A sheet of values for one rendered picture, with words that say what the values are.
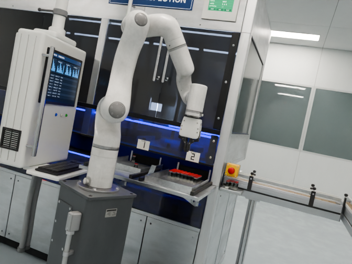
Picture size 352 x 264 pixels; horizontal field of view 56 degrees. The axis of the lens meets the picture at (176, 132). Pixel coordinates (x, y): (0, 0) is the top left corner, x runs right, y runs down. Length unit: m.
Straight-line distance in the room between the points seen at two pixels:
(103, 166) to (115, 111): 0.25
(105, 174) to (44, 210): 1.20
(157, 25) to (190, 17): 0.63
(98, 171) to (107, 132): 0.17
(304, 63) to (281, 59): 0.42
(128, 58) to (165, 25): 0.23
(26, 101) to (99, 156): 0.64
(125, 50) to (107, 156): 0.47
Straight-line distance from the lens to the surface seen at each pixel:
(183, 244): 2.17
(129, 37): 1.48
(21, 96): 1.99
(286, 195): 2.10
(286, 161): 6.58
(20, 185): 2.76
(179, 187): 1.69
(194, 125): 1.61
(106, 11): 2.44
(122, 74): 1.48
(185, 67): 1.58
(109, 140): 1.48
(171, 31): 1.57
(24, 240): 2.47
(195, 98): 1.60
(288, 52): 6.75
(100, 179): 1.50
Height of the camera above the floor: 1.25
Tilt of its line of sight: 3 degrees down
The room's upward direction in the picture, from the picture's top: 11 degrees clockwise
